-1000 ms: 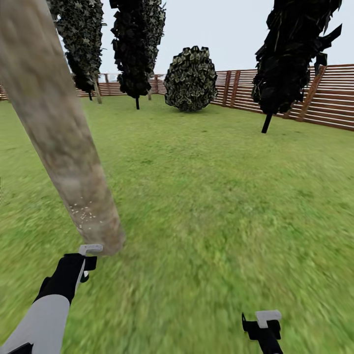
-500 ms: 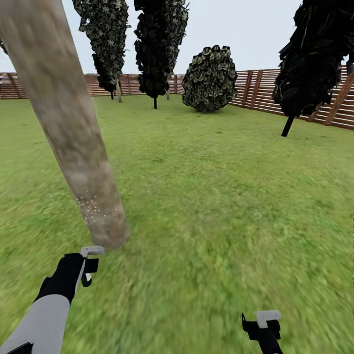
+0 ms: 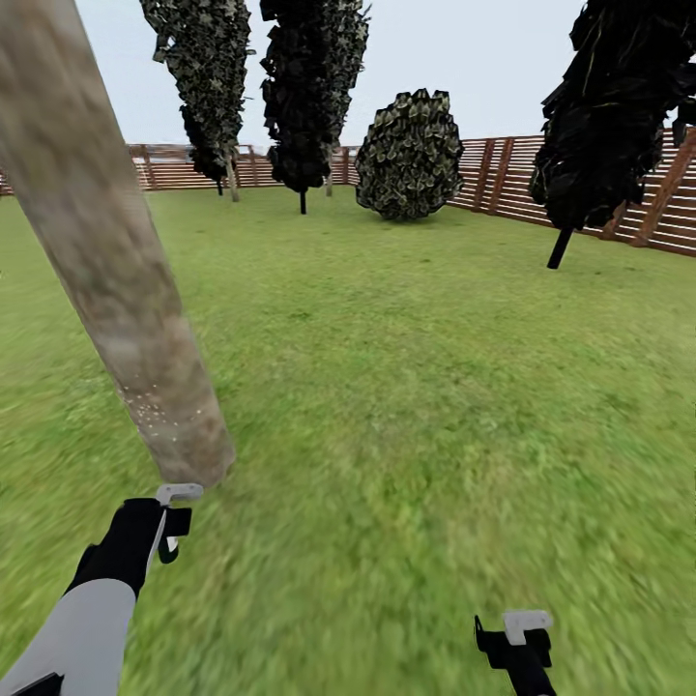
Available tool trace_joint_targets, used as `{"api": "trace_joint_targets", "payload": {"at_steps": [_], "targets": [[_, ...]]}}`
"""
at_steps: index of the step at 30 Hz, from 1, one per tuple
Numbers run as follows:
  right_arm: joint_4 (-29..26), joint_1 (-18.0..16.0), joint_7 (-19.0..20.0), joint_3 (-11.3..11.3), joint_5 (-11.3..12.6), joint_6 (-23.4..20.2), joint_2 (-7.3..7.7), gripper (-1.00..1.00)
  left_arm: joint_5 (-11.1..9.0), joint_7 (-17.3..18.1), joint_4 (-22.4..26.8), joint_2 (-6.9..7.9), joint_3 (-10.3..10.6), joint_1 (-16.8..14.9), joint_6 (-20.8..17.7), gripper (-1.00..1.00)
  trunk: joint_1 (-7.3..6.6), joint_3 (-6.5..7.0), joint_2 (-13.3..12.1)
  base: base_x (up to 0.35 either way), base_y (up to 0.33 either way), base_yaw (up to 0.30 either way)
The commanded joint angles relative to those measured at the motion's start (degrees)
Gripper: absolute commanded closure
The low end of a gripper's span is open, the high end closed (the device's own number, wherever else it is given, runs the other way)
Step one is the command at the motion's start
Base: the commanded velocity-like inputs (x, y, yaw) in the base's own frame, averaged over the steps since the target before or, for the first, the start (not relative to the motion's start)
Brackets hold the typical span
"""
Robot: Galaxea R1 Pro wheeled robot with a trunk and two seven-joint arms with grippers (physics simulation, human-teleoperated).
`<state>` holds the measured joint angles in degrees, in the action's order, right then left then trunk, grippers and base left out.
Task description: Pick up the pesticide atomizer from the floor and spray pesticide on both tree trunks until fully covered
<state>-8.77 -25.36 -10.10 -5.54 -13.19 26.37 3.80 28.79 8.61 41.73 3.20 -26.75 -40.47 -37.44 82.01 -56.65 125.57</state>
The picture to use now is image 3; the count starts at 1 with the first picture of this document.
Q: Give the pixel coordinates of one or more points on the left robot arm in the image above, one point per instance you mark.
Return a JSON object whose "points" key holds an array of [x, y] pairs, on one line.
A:
{"points": [[79, 651]]}

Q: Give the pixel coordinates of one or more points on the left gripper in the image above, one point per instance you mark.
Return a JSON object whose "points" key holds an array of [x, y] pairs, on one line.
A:
{"points": [[177, 522]]}

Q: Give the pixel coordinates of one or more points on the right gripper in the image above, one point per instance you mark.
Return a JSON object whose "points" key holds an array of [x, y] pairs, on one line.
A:
{"points": [[503, 655]]}

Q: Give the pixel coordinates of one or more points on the pesticide atomizer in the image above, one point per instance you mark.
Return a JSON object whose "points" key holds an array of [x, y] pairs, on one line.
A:
{"points": [[168, 550]]}

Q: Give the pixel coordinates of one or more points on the bush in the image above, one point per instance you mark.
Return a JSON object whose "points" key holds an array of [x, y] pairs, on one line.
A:
{"points": [[409, 162]]}

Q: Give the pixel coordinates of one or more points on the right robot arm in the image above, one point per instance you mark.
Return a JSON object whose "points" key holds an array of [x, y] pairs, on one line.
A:
{"points": [[522, 649]]}

